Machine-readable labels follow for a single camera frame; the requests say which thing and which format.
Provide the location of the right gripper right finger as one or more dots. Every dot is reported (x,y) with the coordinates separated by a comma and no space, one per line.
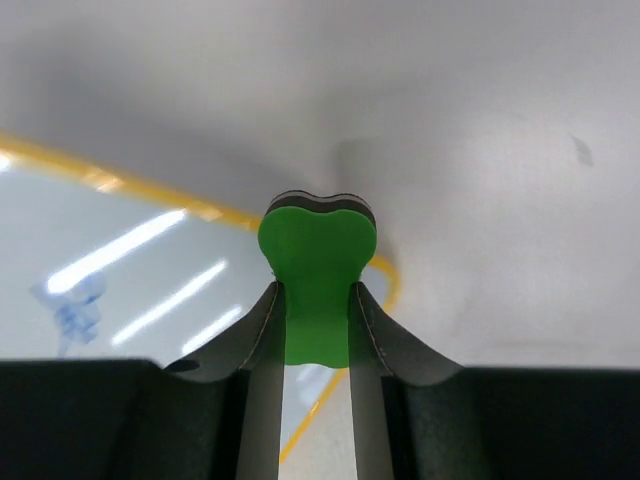
(420,415)

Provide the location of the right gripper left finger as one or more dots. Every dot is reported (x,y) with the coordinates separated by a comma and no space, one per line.
(212,414)

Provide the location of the green whiteboard eraser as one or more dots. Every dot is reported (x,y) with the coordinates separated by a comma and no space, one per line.
(317,248)

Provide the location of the yellow framed whiteboard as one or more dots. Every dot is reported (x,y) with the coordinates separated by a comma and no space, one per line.
(99,265)

